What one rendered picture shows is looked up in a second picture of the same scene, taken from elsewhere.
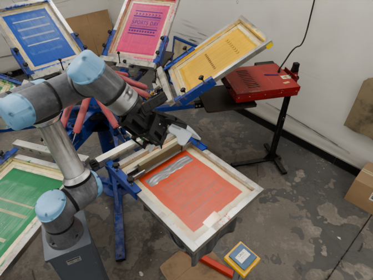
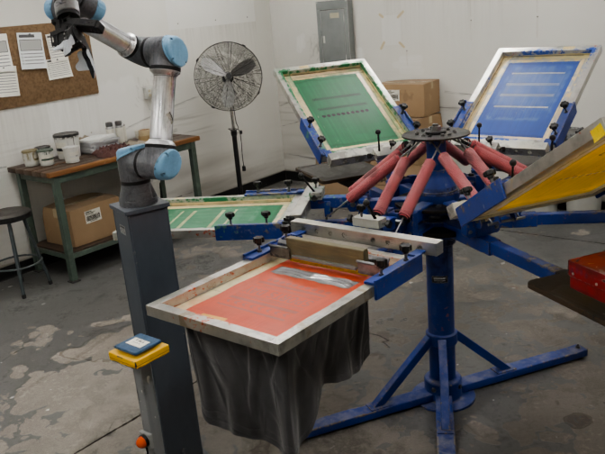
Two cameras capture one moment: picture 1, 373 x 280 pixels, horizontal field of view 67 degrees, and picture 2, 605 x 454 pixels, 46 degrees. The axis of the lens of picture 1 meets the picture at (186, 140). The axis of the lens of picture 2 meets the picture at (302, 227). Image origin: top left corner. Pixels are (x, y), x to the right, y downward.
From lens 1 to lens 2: 252 cm
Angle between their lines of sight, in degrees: 74
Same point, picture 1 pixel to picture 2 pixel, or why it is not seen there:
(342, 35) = not seen: outside the picture
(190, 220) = (206, 304)
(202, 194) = (261, 305)
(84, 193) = (145, 158)
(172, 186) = (275, 284)
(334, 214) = not seen: outside the picture
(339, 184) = not seen: outside the picture
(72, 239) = (124, 199)
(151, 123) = (58, 29)
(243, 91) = (589, 264)
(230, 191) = (274, 326)
